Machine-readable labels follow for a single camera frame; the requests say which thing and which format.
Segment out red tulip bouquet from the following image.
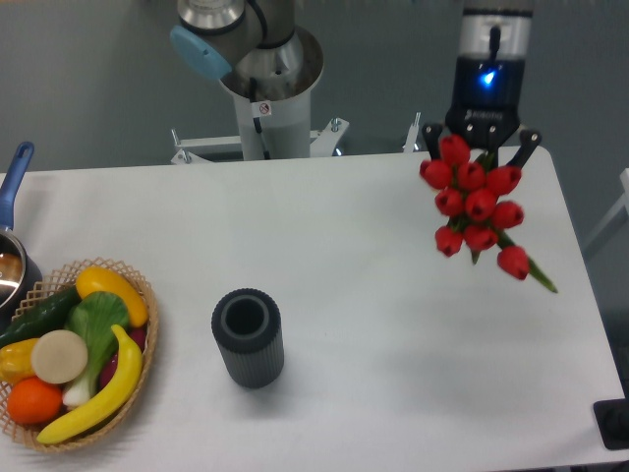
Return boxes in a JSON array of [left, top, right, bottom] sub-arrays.
[[419, 135, 558, 293]]

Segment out green bok choy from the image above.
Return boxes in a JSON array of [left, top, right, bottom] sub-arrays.
[[63, 291, 130, 409]]

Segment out dark grey ribbed vase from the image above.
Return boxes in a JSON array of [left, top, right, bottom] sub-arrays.
[[211, 288, 284, 388]]

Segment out blue handled saucepan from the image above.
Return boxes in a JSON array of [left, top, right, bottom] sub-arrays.
[[1, 142, 42, 331]]

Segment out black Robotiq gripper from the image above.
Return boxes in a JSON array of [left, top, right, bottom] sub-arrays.
[[422, 56, 543, 169]]

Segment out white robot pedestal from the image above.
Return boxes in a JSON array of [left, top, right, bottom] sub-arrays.
[[171, 94, 350, 164]]

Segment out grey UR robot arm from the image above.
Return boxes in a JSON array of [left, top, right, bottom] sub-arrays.
[[170, 1, 542, 166]]

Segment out orange fruit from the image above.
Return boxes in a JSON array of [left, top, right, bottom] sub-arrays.
[[7, 377, 62, 425]]

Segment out black device at edge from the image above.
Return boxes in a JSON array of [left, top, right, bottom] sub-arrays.
[[593, 398, 628, 450]]

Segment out green cucumber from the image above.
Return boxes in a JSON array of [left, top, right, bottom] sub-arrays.
[[1, 286, 81, 347]]

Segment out yellow squash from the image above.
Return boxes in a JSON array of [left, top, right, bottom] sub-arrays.
[[75, 265, 148, 328]]

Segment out beige round disc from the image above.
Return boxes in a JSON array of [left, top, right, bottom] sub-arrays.
[[30, 329, 87, 384]]

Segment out yellow plastic banana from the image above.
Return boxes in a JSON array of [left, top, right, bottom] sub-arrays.
[[36, 324, 143, 445]]

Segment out white frame at right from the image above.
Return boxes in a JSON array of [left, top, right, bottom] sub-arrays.
[[582, 168, 628, 261]]

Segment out yellow bell pepper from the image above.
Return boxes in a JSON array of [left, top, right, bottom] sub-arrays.
[[0, 338, 38, 384]]

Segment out woven wicker basket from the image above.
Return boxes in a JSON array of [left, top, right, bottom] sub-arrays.
[[1, 257, 159, 453]]

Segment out purple vegetable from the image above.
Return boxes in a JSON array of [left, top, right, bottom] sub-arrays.
[[97, 324, 143, 401]]

